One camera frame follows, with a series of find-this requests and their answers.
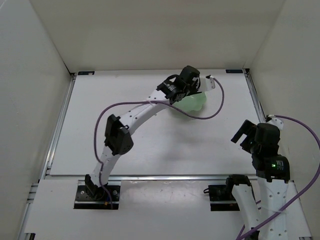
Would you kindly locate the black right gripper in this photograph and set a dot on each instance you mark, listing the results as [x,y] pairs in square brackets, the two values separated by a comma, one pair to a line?
[245,139]

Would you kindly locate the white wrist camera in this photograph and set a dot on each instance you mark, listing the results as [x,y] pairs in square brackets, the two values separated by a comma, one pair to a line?
[207,83]
[273,120]

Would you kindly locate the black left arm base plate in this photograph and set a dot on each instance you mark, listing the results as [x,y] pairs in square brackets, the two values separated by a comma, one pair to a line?
[102,201]

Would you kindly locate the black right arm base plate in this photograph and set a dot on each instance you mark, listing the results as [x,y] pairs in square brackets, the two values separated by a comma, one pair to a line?
[221,200]

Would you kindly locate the blue left corner label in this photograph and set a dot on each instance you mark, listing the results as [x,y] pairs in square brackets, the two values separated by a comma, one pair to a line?
[85,73]

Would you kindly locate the blue corner label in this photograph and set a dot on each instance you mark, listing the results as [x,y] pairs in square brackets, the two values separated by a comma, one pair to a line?
[234,71]
[85,73]

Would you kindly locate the aluminium front rail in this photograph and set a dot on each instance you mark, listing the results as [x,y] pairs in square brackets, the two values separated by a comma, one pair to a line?
[190,177]

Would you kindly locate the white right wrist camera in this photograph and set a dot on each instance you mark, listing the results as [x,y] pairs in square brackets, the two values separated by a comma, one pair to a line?
[273,120]

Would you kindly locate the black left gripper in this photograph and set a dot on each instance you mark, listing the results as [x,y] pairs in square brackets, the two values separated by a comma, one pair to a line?
[194,87]

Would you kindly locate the blue right corner label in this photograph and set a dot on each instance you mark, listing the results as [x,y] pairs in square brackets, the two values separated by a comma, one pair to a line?
[234,71]

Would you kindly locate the aluminium left rail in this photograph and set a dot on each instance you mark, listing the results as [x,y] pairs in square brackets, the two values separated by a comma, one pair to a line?
[57,130]

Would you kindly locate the aluminium rail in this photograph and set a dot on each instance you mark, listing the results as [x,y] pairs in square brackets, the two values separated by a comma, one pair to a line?
[190,177]
[57,130]
[254,96]

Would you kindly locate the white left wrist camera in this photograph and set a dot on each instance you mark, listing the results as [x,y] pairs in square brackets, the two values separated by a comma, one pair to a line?
[207,83]

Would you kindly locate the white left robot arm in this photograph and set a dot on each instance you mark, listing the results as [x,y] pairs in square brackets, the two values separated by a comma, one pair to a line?
[119,129]

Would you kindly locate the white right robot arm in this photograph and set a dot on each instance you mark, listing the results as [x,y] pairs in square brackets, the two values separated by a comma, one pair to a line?
[264,219]

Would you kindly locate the aluminium right rail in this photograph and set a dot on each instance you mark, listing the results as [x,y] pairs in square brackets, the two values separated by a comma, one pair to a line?
[254,96]

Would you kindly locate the green scalloped fruit bowl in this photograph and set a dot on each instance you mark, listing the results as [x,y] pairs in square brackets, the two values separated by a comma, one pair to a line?
[191,103]

